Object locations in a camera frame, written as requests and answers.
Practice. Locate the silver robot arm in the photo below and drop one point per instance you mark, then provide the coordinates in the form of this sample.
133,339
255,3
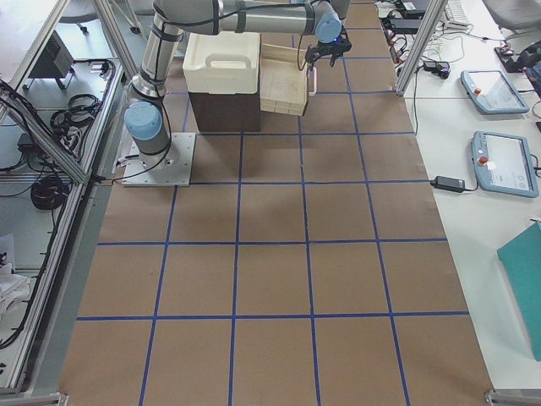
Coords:
146,119

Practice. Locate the upper teach pendant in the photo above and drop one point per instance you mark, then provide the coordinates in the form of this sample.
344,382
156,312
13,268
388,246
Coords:
492,92

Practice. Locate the lower teach pendant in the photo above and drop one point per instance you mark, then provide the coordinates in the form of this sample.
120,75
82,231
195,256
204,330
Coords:
502,164

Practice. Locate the brown paper mat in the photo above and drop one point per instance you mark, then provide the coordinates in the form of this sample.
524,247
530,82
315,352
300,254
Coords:
304,265

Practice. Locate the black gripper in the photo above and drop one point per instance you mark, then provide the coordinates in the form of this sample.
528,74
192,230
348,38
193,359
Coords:
322,50

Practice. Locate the wooden drawer with white handle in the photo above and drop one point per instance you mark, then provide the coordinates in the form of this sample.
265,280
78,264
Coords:
284,88

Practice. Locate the aluminium frame post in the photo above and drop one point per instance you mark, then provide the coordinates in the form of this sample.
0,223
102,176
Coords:
425,31

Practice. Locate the black equipment box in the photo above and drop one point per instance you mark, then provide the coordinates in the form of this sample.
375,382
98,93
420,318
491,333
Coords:
55,62

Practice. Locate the black power adapter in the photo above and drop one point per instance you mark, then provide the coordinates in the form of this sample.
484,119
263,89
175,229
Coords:
449,184

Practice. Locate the teach pendant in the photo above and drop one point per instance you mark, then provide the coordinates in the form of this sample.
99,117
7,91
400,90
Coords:
492,92
502,164

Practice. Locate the dark wooden drawer cabinet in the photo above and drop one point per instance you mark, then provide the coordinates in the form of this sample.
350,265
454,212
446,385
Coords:
226,113

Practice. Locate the white plastic storage bin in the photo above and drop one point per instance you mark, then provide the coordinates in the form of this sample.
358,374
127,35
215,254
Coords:
228,63

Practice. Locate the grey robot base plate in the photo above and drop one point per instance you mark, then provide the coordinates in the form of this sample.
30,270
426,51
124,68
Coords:
174,169

